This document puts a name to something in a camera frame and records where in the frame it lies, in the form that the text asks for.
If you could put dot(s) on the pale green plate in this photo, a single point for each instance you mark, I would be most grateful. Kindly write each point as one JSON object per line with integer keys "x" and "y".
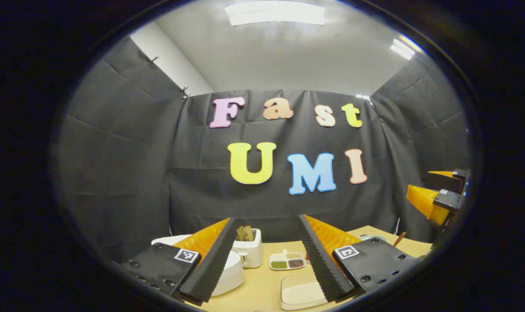
{"x": 373, "y": 237}

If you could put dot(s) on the brown toast bread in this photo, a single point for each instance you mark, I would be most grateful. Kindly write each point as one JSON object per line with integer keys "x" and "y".
{"x": 245, "y": 234}

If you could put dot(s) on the black backdrop cloth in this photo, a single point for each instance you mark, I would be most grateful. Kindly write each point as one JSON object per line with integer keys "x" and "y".
{"x": 158, "y": 151}

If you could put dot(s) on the large ceiling light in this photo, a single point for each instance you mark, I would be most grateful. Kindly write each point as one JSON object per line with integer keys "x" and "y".
{"x": 275, "y": 13}

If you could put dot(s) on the white toaster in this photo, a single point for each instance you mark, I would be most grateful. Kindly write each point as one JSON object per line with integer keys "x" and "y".
{"x": 251, "y": 251}

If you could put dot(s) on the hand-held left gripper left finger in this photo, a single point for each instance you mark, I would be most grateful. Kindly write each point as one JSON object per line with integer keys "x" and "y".
{"x": 214, "y": 268}

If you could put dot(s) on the white rectangular tray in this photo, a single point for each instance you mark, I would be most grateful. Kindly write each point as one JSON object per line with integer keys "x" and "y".
{"x": 301, "y": 294}

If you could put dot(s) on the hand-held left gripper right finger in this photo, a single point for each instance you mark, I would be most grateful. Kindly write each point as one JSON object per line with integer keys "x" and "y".
{"x": 323, "y": 268}

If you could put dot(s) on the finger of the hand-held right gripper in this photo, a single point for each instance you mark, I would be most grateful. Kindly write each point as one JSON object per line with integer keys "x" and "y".
{"x": 459, "y": 174}
{"x": 448, "y": 200}

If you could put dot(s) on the white divided rice dish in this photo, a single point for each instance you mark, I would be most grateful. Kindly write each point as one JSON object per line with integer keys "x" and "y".
{"x": 295, "y": 255}

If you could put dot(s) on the white rice cooker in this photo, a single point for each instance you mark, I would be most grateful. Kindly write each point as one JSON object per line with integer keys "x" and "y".
{"x": 232, "y": 273}

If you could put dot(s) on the brown wooden spoon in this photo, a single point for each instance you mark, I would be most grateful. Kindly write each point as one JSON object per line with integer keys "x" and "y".
{"x": 400, "y": 239}

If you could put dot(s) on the small ceiling light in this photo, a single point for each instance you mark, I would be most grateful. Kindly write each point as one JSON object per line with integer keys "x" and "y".
{"x": 403, "y": 48}

